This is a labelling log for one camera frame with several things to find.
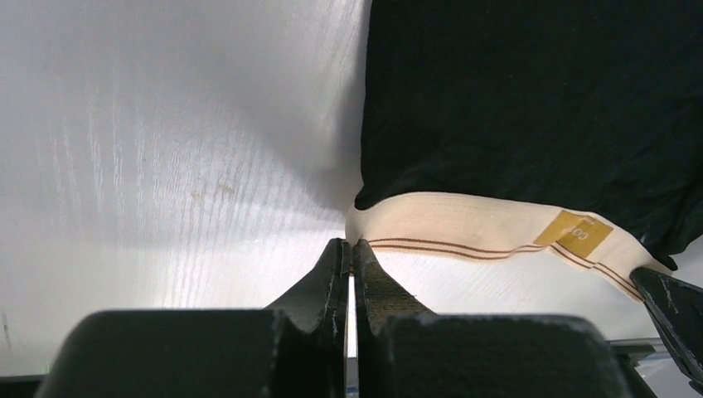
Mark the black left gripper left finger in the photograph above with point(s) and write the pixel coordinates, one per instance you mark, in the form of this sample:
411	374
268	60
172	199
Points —
295	347

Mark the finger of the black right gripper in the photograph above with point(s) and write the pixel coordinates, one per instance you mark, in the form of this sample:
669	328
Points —
675	308

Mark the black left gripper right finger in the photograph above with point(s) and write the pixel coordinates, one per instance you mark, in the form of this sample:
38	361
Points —
407	350

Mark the black underwear beige waistband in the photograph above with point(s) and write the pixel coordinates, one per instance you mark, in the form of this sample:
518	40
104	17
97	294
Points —
500	128

